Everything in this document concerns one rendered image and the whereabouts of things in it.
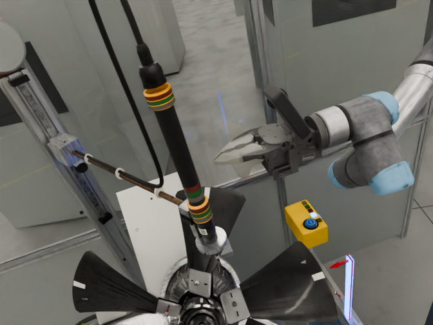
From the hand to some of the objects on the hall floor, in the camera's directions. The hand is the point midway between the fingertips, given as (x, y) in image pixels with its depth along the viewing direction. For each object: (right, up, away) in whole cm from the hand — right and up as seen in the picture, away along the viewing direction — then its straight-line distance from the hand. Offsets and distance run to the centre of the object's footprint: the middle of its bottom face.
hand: (219, 156), depth 56 cm
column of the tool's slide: (-23, -116, +138) cm, 182 cm away
